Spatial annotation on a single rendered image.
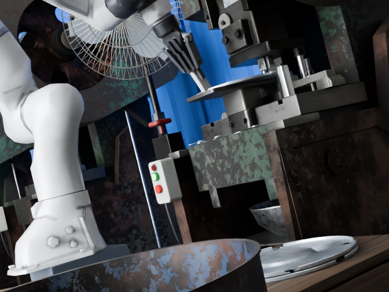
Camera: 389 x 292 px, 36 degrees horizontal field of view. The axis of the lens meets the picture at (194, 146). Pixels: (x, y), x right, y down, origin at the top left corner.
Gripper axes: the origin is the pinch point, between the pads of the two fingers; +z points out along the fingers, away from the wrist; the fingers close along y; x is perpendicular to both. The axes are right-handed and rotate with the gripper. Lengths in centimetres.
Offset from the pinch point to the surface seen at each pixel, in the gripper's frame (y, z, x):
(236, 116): 0.6, 15.1, 3.6
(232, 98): 1.1, 10.2, 5.9
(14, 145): -304, 5, 71
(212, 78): -157, 35, 144
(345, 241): 52, 34, -36
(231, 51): -1.5, -0.5, 18.0
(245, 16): 5.4, -7.1, 24.1
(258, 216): -3.7, 44.4, -6.8
